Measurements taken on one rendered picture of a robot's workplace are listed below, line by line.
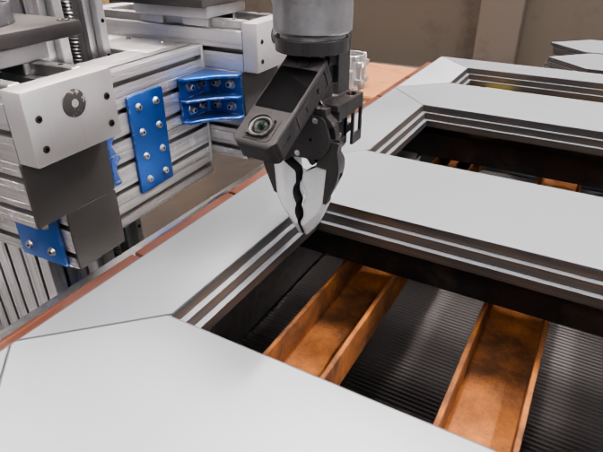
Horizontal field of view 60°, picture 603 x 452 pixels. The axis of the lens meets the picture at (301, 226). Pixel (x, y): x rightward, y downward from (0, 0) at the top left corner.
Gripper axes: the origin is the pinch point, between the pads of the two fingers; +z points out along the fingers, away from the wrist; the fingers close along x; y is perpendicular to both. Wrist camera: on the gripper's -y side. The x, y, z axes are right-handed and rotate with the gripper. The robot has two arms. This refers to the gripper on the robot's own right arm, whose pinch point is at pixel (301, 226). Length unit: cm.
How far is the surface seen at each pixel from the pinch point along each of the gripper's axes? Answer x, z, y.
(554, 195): -23.5, 0.8, 23.6
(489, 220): -17.8, 0.8, 13.2
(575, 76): -20, 1, 90
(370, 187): -2.3, 0.8, 14.2
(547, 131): -19, 2, 52
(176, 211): 130, 86, 113
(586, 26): -7, 37, 407
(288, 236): 2.3, 2.6, 1.0
